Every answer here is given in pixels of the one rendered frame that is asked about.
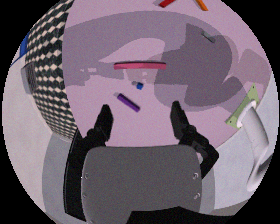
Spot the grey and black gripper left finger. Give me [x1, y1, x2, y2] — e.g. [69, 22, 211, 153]
[67, 104, 114, 178]

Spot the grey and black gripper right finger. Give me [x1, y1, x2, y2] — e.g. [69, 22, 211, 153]
[170, 101, 219, 179]

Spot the purple rod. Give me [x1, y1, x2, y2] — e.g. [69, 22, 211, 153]
[117, 93, 140, 112]

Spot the orange rod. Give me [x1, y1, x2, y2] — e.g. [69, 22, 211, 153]
[195, 0, 208, 11]

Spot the red rod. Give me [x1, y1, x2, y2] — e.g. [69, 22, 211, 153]
[159, 0, 175, 8]

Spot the pink rod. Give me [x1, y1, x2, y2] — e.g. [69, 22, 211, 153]
[114, 62, 166, 70]

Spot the grey rod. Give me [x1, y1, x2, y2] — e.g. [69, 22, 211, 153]
[201, 31, 216, 43]

